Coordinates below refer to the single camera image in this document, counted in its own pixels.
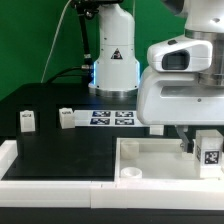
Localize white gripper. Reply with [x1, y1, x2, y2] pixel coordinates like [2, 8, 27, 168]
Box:
[136, 67, 224, 153]

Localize white square tabletop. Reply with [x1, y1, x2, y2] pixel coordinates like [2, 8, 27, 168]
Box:
[115, 138, 224, 180]

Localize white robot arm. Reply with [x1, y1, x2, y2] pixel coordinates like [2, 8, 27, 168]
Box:
[75, 0, 224, 138]

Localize white U-shaped fence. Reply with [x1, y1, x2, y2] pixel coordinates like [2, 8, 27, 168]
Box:
[0, 140, 224, 210]

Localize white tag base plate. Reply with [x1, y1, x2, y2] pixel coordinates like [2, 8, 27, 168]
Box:
[74, 110, 143, 127]

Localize black cable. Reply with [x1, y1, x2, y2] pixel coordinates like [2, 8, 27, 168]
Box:
[45, 64, 93, 84]

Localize white cable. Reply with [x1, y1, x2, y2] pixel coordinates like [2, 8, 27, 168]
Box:
[40, 0, 73, 84]

